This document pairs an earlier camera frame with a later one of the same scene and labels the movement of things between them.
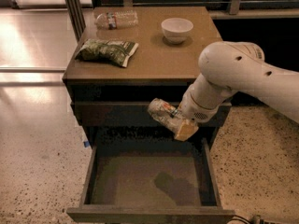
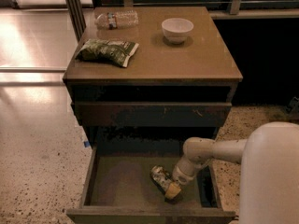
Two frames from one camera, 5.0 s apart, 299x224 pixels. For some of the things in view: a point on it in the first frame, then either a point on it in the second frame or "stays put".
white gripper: (195, 110) -> (181, 176)
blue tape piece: (86, 144) stays put
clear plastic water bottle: (117, 19) stays put
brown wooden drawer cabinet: (138, 172) stays put
